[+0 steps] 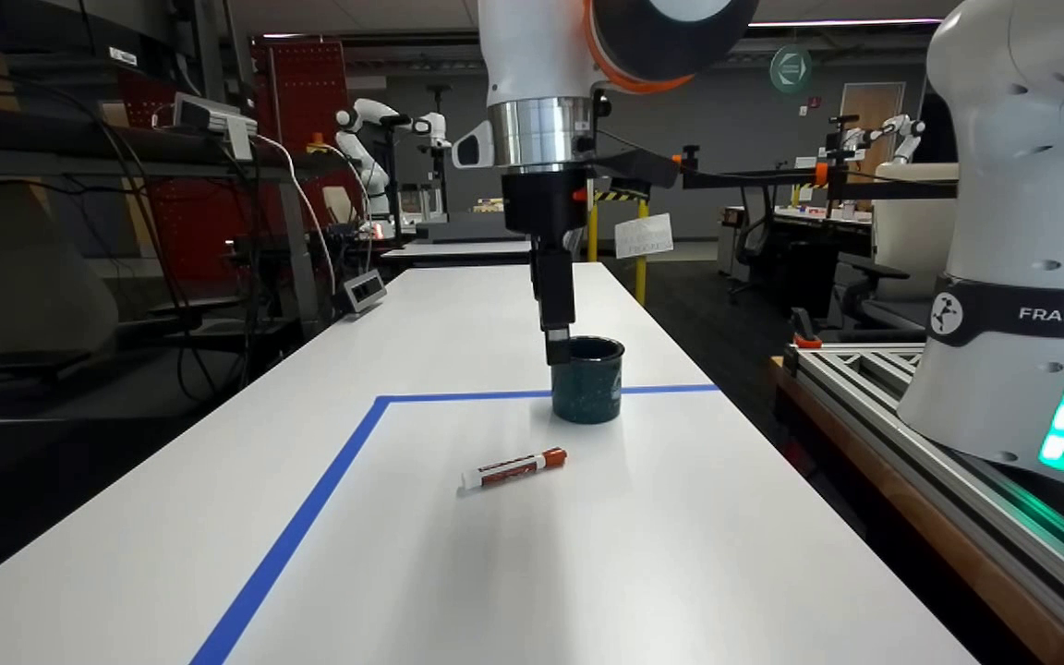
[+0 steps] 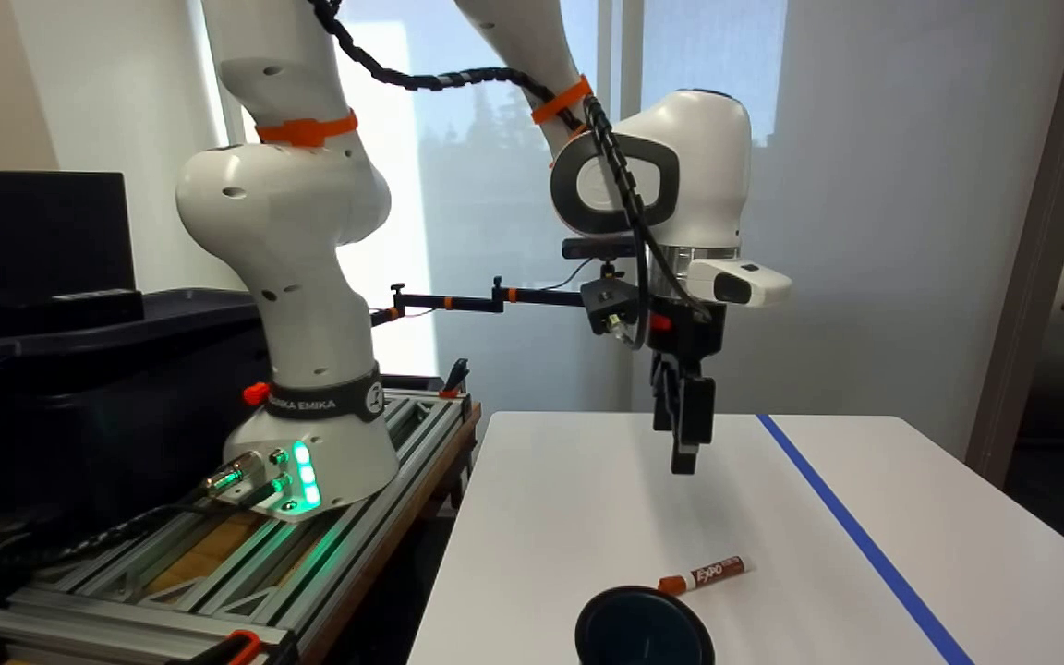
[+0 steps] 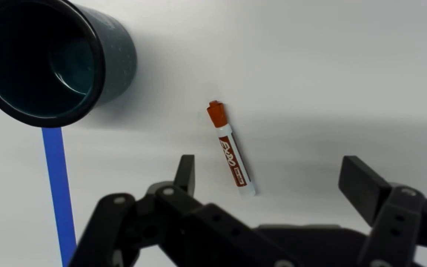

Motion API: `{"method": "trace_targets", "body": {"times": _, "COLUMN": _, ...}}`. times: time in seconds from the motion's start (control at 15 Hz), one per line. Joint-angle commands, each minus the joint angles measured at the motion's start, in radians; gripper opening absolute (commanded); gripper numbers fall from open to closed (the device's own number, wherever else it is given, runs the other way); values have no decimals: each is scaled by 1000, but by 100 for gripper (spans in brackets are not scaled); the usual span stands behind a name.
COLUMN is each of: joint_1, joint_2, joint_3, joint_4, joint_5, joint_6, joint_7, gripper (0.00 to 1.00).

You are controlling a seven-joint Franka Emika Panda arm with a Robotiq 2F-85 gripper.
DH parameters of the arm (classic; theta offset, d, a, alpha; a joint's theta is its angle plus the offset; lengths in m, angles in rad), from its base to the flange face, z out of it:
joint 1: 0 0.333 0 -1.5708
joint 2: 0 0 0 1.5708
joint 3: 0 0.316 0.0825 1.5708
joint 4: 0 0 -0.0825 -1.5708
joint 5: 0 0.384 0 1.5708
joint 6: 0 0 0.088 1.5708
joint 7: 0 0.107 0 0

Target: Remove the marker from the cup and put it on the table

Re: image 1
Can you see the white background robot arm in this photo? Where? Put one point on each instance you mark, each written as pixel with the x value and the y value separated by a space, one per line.
pixel 434 126
pixel 889 130
pixel 368 154

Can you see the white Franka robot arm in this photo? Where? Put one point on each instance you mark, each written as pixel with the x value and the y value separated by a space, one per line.
pixel 1025 187

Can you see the white camera on stand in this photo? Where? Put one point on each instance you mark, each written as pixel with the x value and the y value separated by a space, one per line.
pixel 221 119

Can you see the brown door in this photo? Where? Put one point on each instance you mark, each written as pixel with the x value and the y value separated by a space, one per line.
pixel 875 106

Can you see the long blue tape strip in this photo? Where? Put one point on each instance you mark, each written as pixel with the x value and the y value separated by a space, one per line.
pixel 311 504

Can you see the small framed tabletop sign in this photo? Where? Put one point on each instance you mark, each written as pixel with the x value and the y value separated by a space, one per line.
pixel 365 289

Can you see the yellow safety post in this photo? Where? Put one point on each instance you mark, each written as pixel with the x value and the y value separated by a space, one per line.
pixel 641 281
pixel 593 228

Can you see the red tall cabinet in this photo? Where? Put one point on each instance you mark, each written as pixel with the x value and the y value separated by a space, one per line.
pixel 306 97

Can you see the dark teal mug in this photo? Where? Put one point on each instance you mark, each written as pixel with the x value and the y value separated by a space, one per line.
pixel 588 380

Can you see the grey covered machine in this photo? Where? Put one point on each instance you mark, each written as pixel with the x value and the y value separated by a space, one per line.
pixel 18 281

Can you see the black articulated camera mount arm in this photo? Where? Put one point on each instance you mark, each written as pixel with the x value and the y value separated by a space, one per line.
pixel 779 180

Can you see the orange capped whiteboard marker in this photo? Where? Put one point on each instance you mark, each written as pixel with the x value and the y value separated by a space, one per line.
pixel 512 470

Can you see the green round wall sign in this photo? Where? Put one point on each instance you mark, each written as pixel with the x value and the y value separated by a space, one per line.
pixel 793 66

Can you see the aluminium profile base frame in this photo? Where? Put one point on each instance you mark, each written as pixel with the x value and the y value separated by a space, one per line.
pixel 924 446

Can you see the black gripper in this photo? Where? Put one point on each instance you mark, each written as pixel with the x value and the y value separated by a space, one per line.
pixel 545 206

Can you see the white paper sign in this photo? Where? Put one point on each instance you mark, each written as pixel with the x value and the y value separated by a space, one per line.
pixel 645 238

